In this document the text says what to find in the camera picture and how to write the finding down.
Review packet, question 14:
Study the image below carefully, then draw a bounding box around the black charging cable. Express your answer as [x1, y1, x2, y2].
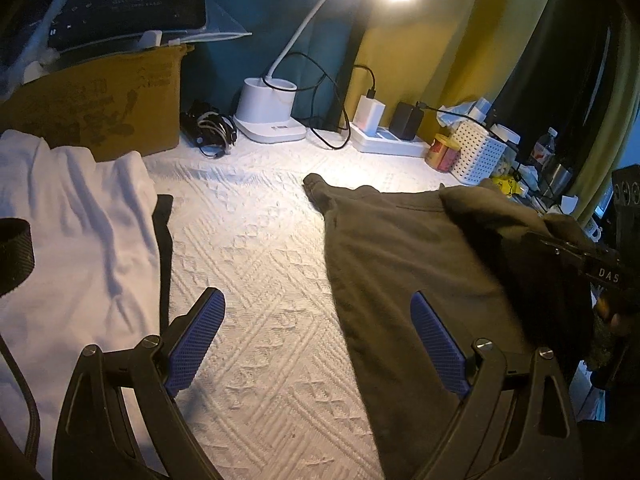
[287, 52, 379, 151]

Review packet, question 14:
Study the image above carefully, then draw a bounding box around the brown t-shirt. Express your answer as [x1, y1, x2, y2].
[303, 172, 608, 480]

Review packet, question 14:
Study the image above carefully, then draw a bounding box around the black cable bundle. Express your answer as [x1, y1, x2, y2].
[179, 100, 238, 159]

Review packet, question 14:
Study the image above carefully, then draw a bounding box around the white desk lamp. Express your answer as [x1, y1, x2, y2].
[232, 0, 426, 144]

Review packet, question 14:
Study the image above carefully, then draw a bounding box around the white perforated basket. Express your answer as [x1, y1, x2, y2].
[449, 121, 508, 187]

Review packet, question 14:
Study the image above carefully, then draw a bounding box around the yellow curtain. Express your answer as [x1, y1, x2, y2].
[350, 0, 561, 141]
[570, 10, 640, 221]

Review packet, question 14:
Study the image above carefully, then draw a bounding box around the yellow duck packet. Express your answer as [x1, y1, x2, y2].
[492, 175, 526, 198]

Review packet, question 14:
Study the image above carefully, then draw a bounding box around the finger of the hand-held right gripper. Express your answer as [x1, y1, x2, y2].
[524, 230, 586, 274]

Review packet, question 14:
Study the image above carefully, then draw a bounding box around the black charger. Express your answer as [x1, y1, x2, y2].
[389, 101, 426, 141]

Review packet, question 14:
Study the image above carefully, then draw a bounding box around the plastic bag with dark package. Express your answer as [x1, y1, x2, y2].
[0, 0, 253, 83]

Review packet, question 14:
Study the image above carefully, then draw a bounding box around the steel tumbler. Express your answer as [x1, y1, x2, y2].
[547, 157, 575, 196]

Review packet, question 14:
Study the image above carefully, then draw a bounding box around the dark cloth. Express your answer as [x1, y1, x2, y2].
[150, 194, 174, 336]

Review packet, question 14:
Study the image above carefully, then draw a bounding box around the person's right hand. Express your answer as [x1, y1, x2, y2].
[593, 296, 632, 333]

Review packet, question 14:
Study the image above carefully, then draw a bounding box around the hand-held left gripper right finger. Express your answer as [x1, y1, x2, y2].
[410, 291, 583, 480]

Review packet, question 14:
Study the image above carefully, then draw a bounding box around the black webbing strap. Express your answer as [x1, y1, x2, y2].
[0, 217, 37, 297]

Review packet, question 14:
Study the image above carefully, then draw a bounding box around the white power strip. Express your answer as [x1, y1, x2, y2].
[349, 121, 432, 156]

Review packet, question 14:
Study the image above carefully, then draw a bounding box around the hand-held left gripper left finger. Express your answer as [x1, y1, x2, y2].
[52, 287, 227, 480]

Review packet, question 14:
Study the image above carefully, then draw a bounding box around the red jar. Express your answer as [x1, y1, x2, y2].
[425, 133, 461, 173]

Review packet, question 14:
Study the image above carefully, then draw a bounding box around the black braided cable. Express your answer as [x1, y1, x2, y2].
[0, 332, 42, 466]

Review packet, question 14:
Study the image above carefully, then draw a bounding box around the teal curtain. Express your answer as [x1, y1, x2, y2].
[202, 0, 366, 126]

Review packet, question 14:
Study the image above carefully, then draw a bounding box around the white charger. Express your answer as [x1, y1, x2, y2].
[356, 94, 387, 136]

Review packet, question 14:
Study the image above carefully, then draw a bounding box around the clear jar with white lid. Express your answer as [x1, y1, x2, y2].
[495, 126, 523, 178]

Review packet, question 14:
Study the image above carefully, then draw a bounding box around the clear water bottle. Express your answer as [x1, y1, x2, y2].
[531, 127, 558, 171]

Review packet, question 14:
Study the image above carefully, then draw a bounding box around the white t-shirt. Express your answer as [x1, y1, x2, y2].
[0, 129, 161, 480]

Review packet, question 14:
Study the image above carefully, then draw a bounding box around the cardboard box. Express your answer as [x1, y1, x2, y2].
[0, 44, 195, 162]

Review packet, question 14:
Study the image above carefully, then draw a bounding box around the green stone figurine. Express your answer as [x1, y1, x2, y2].
[586, 317, 617, 370]

